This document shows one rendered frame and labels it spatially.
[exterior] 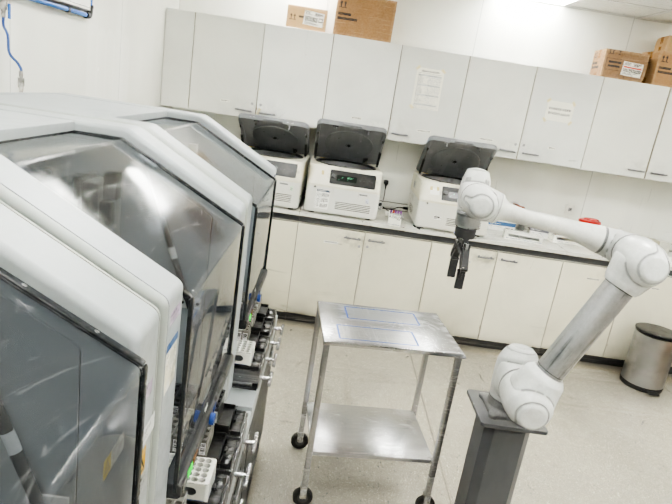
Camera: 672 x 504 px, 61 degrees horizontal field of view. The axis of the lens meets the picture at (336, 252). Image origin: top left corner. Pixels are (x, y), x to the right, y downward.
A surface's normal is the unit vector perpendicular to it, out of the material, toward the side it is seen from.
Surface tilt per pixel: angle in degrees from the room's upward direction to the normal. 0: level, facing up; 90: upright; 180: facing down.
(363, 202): 90
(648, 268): 84
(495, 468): 90
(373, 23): 90
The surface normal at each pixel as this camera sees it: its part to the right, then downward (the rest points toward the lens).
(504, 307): 0.00, 0.27
